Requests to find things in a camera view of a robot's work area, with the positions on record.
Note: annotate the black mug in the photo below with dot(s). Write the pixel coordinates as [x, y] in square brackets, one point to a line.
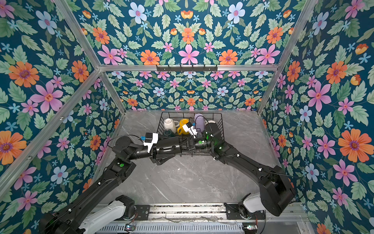
[169, 146]

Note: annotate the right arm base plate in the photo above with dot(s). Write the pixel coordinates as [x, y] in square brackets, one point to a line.
[238, 211]

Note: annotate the white ceramic mug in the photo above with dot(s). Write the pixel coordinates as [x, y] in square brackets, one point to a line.
[171, 124]

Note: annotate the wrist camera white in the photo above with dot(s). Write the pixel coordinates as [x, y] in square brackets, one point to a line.
[191, 129]
[150, 139]

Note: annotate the metal hook rail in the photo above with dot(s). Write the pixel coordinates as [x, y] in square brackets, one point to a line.
[187, 68]

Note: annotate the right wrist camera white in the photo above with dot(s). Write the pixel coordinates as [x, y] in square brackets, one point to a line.
[191, 129]

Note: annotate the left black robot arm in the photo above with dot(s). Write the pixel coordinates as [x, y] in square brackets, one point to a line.
[71, 219]

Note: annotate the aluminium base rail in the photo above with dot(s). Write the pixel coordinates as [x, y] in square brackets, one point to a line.
[194, 218]

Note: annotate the lavender plastic cup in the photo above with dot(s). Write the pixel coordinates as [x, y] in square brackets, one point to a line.
[199, 120]

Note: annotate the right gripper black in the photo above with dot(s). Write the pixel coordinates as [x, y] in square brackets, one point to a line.
[193, 142]

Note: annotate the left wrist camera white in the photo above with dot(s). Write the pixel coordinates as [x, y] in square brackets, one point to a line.
[150, 139]

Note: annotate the yellow mug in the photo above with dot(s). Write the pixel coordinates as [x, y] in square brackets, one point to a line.
[181, 130]

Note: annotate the black wire dish rack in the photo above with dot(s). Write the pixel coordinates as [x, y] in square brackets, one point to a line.
[175, 117]

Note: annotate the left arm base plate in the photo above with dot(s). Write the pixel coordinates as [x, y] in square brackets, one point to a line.
[140, 212]

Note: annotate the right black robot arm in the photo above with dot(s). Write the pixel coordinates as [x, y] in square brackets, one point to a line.
[276, 191]

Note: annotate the cream mug green outside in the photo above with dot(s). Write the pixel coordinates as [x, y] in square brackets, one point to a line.
[168, 133]

